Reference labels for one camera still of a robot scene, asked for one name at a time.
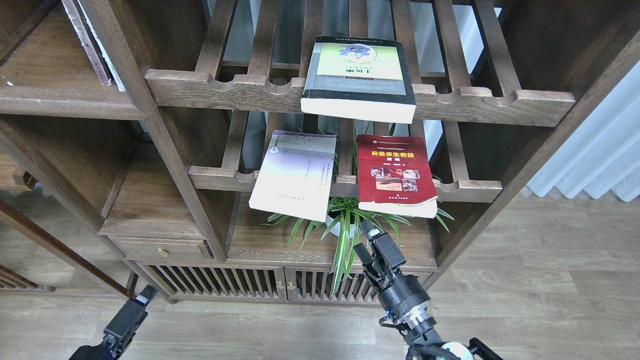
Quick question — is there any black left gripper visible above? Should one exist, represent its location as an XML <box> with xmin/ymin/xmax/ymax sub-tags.
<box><xmin>69</xmin><ymin>285</ymin><xmax>158</xmax><ymax>360</ymax></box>

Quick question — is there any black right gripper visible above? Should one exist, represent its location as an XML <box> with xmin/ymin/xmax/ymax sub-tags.
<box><xmin>353</xmin><ymin>219</ymin><xmax>435</xmax><ymax>341</ymax></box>

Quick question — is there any red paperback book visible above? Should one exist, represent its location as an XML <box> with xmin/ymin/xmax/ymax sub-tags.
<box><xmin>356</xmin><ymin>134</ymin><xmax>438</xmax><ymax>219</ymax></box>

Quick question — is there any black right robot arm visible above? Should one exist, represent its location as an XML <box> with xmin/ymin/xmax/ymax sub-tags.
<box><xmin>354</xmin><ymin>220</ymin><xmax>500</xmax><ymax>360</ymax></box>

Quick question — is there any green spider plant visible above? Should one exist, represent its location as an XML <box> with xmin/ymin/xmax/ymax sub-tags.
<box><xmin>260</xmin><ymin>122</ymin><xmax>455</xmax><ymax>296</ymax></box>

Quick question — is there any white plant pot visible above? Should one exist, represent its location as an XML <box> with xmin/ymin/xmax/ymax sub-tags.
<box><xmin>325</xmin><ymin>211</ymin><xmax>359</xmax><ymax>239</ymax></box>

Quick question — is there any brass drawer knob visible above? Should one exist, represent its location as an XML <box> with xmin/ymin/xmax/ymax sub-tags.
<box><xmin>157</xmin><ymin>247</ymin><xmax>169</xmax><ymax>258</ymax></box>

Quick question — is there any lavender white paperback book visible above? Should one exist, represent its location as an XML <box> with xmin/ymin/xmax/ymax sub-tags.
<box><xmin>248</xmin><ymin>130</ymin><xmax>337</xmax><ymax>223</ymax></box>

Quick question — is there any dark wooden bookshelf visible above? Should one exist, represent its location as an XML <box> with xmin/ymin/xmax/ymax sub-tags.
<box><xmin>1</xmin><ymin>0</ymin><xmax>639</xmax><ymax>305</ymax></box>

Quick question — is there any upright white book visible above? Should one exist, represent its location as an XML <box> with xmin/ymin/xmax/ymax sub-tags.
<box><xmin>78</xmin><ymin>2</ymin><xmax>126</xmax><ymax>92</ymax></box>

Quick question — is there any white pleated curtain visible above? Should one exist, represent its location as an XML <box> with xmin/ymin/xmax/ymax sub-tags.
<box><xmin>526</xmin><ymin>64</ymin><xmax>640</xmax><ymax>202</ymax></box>

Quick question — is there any upright brown-spined book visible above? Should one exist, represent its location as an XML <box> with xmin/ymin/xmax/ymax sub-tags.
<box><xmin>62</xmin><ymin>0</ymin><xmax>112</xmax><ymax>85</ymax></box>

